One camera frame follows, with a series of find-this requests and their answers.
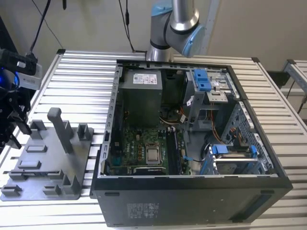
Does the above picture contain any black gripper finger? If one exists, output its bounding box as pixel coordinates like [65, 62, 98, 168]
[0, 126, 23, 154]
[9, 104, 33, 136]

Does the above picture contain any black RAM stick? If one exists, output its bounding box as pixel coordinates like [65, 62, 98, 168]
[9, 170, 62, 175]

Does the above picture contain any grey parts rack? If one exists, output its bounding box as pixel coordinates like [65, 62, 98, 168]
[0, 107, 94, 201]

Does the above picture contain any green motherboard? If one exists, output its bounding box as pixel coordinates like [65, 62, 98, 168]
[109, 126, 192, 175]

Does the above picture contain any grey power supply unit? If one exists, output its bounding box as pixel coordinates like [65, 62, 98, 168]
[119, 69, 164, 127]

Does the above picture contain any silver CPU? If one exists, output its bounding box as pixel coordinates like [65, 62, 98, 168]
[146, 148, 161, 165]

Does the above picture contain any black graphics card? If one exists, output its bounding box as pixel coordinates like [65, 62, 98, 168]
[133, 166, 167, 176]

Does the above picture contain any black open PC case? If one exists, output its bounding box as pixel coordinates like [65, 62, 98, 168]
[90, 58, 294, 228]

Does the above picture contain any blue drive bay latch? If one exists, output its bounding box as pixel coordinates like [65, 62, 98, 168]
[193, 69, 212, 92]

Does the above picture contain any metal drive bay cage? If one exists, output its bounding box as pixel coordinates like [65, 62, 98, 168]
[183, 68, 240, 132]

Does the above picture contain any hard disk in blue carrier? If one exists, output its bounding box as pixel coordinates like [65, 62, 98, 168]
[200, 144, 261, 175]

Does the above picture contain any metal slat side table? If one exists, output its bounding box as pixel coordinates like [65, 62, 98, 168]
[283, 58, 307, 93]

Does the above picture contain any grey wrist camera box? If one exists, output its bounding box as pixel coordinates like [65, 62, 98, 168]
[17, 62, 43, 91]

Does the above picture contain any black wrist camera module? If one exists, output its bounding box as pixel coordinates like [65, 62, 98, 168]
[0, 49, 39, 75]

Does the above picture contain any black furniture frame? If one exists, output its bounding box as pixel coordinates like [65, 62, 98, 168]
[0, 14, 40, 113]

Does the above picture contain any thick black camera cable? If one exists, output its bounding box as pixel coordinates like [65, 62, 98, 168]
[30, 0, 51, 57]

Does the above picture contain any thin black hanging cable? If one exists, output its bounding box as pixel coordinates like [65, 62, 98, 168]
[118, 0, 135, 52]

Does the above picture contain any wire with blue plug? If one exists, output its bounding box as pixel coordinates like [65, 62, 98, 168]
[182, 155, 206, 164]

